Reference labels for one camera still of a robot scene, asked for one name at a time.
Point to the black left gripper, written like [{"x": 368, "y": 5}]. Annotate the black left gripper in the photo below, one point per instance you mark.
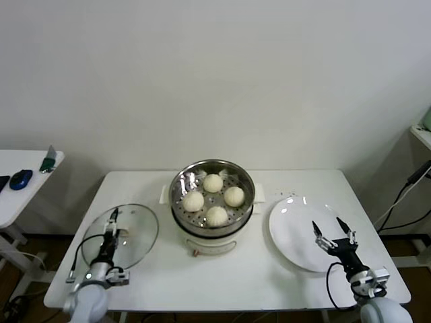
[{"x": 107, "y": 250}]

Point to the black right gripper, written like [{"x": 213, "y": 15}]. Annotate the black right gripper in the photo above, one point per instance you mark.
[{"x": 348, "y": 255}]

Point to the round glass pot lid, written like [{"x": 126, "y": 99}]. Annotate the round glass pot lid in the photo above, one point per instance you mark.
[{"x": 141, "y": 228}]

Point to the white steamed baozi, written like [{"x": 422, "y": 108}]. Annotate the white steamed baozi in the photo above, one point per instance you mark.
[
  {"x": 216, "y": 216},
  {"x": 193, "y": 202},
  {"x": 213, "y": 183},
  {"x": 234, "y": 196}
]

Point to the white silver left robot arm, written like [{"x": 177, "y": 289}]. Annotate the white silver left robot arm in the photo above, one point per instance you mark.
[{"x": 89, "y": 299}]

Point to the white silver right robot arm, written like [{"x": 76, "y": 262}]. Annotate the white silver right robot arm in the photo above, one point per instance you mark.
[{"x": 384, "y": 307}]

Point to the perforated stainless steel steamer basket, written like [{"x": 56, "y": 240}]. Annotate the perforated stainless steel steamer basket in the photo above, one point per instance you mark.
[{"x": 242, "y": 188}]

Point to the large white round plate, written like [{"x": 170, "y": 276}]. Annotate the large white round plate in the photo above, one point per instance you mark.
[{"x": 293, "y": 235}]

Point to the white electric cooker base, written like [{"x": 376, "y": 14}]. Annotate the white electric cooker base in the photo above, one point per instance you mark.
[{"x": 208, "y": 247}]

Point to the white side table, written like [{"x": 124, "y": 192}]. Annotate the white side table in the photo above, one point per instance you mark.
[{"x": 23, "y": 205}]

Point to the blue computer mouse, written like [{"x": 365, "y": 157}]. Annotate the blue computer mouse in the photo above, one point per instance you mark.
[{"x": 21, "y": 180}]

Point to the black phone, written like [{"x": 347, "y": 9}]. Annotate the black phone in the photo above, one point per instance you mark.
[{"x": 3, "y": 183}]

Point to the white shelf desk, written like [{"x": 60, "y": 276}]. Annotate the white shelf desk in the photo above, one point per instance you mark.
[{"x": 421, "y": 136}]

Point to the mint green appliance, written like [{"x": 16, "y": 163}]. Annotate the mint green appliance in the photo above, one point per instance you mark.
[{"x": 427, "y": 119}]

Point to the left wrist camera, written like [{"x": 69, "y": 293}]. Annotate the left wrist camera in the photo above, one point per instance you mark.
[{"x": 118, "y": 277}]

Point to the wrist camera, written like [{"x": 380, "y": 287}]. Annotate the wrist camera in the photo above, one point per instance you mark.
[
  {"x": 118, "y": 277},
  {"x": 380, "y": 276}
]

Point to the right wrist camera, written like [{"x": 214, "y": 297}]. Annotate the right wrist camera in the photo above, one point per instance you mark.
[{"x": 380, "y": 276}]

